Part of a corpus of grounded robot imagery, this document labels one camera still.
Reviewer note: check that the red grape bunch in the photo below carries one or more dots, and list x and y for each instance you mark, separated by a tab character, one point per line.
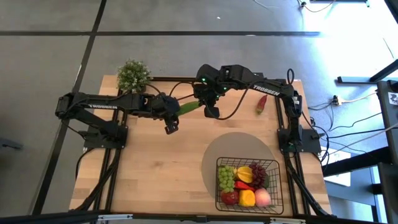
258	174

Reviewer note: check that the red yellow apple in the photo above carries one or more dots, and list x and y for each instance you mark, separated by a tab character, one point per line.
229	197

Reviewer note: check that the yellow star fruit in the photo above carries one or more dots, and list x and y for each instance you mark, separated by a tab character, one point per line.
245	174

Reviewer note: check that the black cabinet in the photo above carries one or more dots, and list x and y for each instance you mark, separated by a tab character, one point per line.
388	130

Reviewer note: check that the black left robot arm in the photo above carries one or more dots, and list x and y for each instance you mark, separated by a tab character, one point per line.
102	107

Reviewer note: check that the pink peach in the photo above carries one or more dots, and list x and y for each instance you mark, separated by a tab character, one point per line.
263	197

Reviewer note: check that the green cucumber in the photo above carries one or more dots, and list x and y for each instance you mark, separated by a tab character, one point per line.
189	107

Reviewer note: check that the grey floor object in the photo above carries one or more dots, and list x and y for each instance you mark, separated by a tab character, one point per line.
9	144

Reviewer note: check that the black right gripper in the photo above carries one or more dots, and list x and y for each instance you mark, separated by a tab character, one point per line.
206	93

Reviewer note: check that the white printed tag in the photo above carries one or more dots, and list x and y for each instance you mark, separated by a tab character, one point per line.
393	98

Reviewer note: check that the yellow bell pepper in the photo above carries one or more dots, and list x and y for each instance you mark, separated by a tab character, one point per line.
247	198

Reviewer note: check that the round grey mat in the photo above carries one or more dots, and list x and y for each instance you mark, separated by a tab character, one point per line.
233	146

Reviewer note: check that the black aluminium table frame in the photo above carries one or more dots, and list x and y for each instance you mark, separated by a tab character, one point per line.
281	93

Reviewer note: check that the black rig beam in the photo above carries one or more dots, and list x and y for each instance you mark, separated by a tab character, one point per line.
62	217

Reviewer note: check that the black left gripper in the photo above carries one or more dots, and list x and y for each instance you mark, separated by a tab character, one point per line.
166	109

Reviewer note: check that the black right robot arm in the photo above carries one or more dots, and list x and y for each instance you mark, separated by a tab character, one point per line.
264	90

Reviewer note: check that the potted green plant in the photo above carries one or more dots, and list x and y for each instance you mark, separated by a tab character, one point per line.
133	75

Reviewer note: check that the green grape bunch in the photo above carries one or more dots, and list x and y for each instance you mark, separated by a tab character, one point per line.
226	179

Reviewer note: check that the white power strip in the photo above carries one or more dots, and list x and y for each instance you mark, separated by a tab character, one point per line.
335	100

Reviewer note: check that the black metal stand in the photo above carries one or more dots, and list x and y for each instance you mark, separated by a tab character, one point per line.
354	80

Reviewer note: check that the black slanted beam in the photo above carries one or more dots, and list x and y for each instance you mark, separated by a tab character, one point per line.
357	161

